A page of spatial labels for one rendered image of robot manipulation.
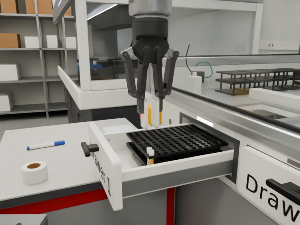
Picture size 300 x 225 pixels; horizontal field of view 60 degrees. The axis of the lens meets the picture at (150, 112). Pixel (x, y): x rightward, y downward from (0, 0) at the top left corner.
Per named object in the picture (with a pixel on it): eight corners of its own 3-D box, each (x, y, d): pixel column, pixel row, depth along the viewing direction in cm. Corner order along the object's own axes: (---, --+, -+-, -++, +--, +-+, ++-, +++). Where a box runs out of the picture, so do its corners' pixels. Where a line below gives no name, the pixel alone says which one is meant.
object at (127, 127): (107, 136, 112) (107, 133, 112) (102, 131, 120) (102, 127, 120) (135, 133, 117) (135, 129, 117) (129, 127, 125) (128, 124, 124)
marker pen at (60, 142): (27, 151, 97) (26, 147, 97) (27, 149, 99) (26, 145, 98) (64, 144, 104) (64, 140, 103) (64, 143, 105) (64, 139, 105)
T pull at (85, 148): (85, 158, 59) (85, 152, 58) (81, 146, 65) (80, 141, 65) (101, 156, 60) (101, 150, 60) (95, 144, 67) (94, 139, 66)
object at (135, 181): (120, 200, 54) (119, 173, 53) (96, 153, 77) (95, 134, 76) (266, 167, 69) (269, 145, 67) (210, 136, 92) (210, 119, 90)
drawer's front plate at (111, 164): (114, 213, 52) (112, 163, 50) (89, 156, 78) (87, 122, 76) (122, 210, 53) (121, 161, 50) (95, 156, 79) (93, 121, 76)
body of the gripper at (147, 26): (161, 19, 59) (160, 61, 61) (125, 18, 56) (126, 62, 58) (177, 17, 52) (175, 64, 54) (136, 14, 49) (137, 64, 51)
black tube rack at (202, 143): (148, 181, 61) (148, 156, 59) (126, 153, 76) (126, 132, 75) (226, 165, 69) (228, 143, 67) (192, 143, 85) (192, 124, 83)
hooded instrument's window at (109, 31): (79, 90, 139) (73, -1, 127) (58, 65, 299) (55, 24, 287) (247, 80, 181) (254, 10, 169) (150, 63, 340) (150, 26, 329)
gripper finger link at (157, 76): (148, 47, 57) (154, 46, 58) (153, 96, 61) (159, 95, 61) (155, 47, 54) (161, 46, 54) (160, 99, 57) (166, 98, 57)
